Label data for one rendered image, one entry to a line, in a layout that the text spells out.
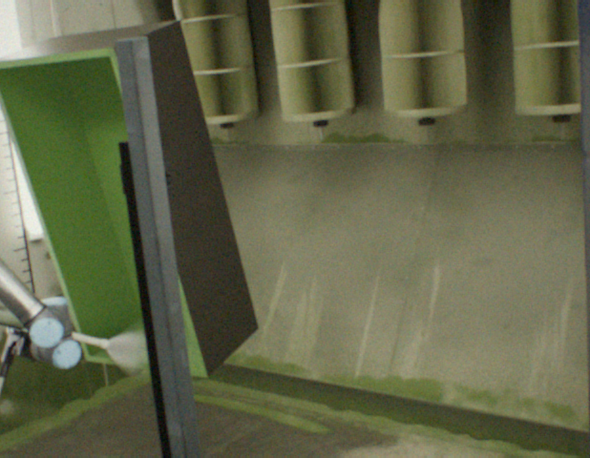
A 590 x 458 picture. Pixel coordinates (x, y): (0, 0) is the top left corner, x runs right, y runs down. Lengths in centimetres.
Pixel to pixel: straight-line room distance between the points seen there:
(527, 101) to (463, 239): 70
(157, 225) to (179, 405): 40
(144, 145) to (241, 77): 245
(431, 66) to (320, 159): 98
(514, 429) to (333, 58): 168
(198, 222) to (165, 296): 127
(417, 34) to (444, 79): 20
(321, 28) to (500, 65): 76
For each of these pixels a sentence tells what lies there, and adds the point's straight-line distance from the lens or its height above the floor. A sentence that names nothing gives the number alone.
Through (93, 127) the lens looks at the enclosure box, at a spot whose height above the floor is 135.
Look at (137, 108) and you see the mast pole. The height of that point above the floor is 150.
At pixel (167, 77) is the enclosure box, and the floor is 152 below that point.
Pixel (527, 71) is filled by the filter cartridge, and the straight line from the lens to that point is 337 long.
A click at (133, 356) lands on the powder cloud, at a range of 337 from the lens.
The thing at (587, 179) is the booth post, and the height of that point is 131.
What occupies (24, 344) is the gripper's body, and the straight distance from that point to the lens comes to 307.
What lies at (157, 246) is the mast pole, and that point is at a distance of 189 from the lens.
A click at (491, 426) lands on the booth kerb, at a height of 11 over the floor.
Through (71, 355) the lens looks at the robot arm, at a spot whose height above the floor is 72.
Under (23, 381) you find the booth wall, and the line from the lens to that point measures 414.
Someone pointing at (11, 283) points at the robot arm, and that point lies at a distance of 272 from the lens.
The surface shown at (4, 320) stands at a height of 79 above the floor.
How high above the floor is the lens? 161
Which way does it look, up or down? 12 degrees down
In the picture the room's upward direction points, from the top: 6 degrees counter-clockwise
